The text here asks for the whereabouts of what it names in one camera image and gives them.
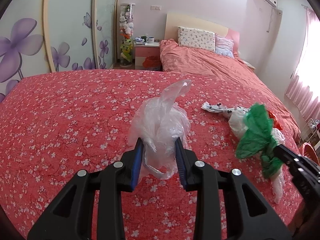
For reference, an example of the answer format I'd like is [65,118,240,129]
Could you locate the white wire storage rack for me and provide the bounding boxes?
[299,118,320,153]

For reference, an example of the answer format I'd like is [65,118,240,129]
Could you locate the white mug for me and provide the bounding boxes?
[147,37,155,43]

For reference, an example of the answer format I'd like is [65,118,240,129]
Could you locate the pink bedside table left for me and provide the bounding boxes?
[134,42,160,70]

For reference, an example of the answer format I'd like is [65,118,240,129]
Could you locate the white paw print bag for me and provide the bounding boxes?
[201,102,247,118]

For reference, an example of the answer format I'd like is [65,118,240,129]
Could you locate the plush toy display tube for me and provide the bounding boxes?
[119,3,135,67]

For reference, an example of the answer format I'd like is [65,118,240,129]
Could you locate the red floral bedspread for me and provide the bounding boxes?
[1,70,299,236]

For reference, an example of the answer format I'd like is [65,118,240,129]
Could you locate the beige and pink headboard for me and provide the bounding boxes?
[164,12,240,52]

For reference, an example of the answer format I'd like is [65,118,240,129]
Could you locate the salmon pink duvet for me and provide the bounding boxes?
[160,39,300,141]

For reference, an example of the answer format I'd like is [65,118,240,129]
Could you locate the striped pink pillow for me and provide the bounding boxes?
[215,35,234,58]

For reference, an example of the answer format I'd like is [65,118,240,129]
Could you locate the pink window curtain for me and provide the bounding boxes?
[285,8,319,120]

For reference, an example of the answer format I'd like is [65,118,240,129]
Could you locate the floral white pillow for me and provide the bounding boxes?
[177,27,215,52]

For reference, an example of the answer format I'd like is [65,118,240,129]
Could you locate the small red bin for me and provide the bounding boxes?
[142,56,162,71]

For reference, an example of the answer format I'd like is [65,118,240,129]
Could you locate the white bubble wrap bag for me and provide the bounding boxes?
[228,107,286,204]

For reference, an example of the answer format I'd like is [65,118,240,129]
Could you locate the bedside table right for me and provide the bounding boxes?
[242,60,255,72]

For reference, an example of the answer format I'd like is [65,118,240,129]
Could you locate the flower painted sliding wardrobe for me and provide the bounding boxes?
[1,0,117,99]

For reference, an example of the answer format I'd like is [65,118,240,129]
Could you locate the orange plastic bag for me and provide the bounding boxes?
[267,110,283,131]

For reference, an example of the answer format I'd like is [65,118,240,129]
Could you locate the green plastic bag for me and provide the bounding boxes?
[235,103,285,178]

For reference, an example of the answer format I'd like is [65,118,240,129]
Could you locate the clear plastic bag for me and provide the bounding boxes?
[127,80,191,180]

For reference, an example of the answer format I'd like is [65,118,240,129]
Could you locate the red plastic laundry basket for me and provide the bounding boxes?
[299,142,319,165]

